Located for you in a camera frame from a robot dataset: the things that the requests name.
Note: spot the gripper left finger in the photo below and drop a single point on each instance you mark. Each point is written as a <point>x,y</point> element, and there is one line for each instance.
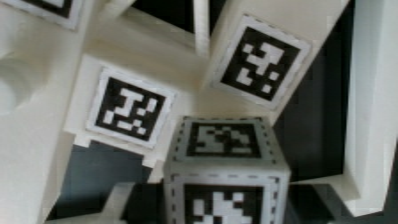
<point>133,206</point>

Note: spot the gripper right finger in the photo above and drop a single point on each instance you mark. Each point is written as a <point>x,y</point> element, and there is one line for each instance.
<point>315,206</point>

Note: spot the white chair leg block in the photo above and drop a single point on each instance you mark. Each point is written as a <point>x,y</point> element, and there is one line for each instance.
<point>226,173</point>

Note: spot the white chair back part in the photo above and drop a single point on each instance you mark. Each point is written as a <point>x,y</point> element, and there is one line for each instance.
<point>66,38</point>

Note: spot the white chair seat part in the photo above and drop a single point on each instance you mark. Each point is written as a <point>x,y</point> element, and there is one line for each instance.
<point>130,100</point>

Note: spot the white chair back bar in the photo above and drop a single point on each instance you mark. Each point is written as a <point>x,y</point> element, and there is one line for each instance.
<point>267,40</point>

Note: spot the white U-shaped fence frame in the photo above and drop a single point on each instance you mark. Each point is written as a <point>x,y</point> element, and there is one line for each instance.
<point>361,183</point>

